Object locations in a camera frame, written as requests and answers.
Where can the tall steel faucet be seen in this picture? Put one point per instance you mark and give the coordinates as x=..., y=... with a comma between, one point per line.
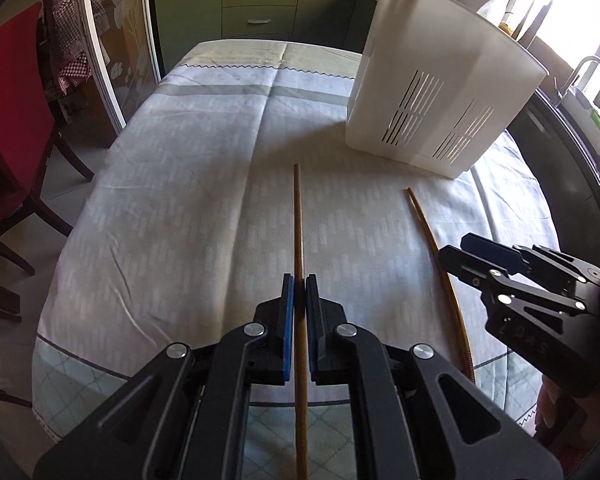
x=592, y=67

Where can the flower patterned sliding door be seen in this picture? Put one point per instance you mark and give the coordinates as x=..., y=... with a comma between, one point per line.
x=125, y=35

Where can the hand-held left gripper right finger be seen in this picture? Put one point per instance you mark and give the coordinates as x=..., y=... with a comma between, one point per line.
x=311, y=330

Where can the white plastic utensil holder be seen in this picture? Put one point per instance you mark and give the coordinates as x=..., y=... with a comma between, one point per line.
x=430, y=60

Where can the pale patterned tablecloth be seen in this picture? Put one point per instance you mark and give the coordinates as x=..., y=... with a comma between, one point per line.
x=180, y=185

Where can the checkered cloth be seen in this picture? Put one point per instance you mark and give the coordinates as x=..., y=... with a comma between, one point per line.
x=70, y=25

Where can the black utensil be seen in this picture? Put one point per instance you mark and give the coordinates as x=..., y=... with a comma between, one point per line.
x=541, y=22
x=522, y=22

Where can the green base cabinets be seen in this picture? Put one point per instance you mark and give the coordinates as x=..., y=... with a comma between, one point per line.
x=190, y=25

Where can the person's right hand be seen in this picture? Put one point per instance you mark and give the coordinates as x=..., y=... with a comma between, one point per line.
x=549, y=407

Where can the red chair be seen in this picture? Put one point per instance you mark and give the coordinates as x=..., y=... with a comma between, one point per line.
x=15, y=100

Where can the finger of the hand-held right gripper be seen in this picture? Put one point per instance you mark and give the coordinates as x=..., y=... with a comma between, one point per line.
x=490, y=250
x=462, y=265

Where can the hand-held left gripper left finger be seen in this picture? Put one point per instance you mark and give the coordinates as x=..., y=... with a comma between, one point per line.
x=289, y=330

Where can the wooden chopstick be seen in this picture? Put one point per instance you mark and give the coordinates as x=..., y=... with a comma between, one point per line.
x=432, y=245
x=297, y=220

